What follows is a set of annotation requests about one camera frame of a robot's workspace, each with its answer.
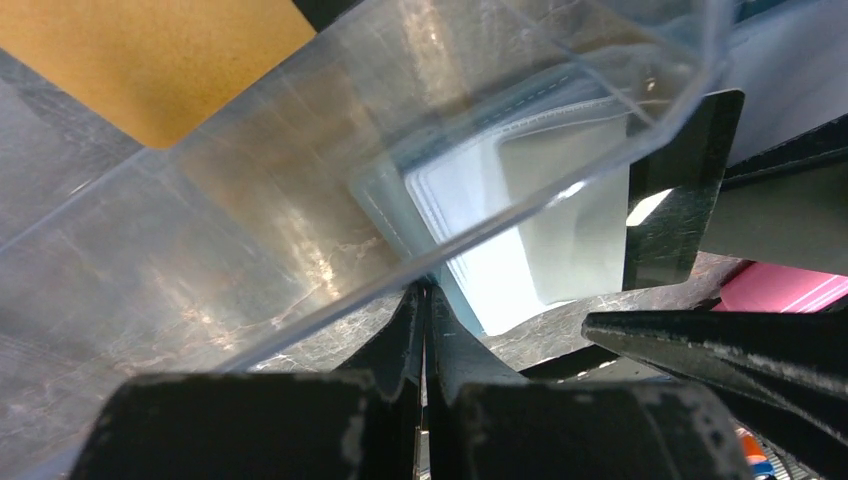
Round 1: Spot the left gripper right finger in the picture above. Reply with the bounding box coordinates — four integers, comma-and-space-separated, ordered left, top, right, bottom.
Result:
427, 285, 529, 405

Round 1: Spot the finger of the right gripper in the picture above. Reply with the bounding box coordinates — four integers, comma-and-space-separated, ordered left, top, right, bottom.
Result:
700, 116, 847, 275
582, 311, 847, 479

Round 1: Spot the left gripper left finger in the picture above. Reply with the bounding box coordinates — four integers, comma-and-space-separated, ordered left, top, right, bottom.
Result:
336, 284, 426, 401

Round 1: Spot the black credit card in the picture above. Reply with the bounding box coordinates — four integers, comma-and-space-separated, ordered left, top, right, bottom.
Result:
622, 89, 745, 291

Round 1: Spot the blue leather card holder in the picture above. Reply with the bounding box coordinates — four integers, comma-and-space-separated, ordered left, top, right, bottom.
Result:
351, 91, 630, 336

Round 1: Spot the clear card box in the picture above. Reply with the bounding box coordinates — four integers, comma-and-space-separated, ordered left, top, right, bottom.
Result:
1, 1, 737, 479

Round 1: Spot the gold card stack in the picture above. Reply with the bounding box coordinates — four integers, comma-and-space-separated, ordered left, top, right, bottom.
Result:
1, 1, 318, 148

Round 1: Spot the pink cylindrical tool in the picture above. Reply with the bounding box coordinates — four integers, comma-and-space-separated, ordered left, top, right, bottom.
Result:
712, 262, 847, 313

